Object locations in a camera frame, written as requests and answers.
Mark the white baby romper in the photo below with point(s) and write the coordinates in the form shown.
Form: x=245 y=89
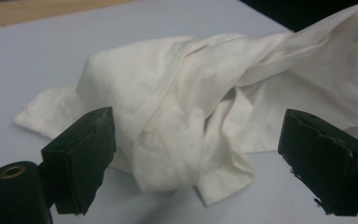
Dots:
x=167 y=77

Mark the pale blue table mat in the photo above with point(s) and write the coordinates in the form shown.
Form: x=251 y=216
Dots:
x=43 y=46

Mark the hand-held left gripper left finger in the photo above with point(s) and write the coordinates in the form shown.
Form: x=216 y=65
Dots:
x=80 y=155

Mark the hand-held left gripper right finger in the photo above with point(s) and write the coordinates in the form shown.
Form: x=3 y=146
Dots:
x=323 y=165

